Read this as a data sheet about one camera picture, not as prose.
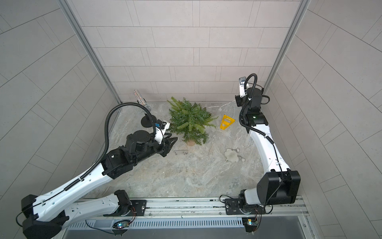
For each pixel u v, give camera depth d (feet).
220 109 2.71
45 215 1.21
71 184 1.32
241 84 2.08
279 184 1.24
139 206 2.32
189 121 2.26
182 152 2.86
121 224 2.11
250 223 2.23
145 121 3.40
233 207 2.34
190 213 2.31
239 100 2.23
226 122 3.51
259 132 1.60
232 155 2.84
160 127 1.75
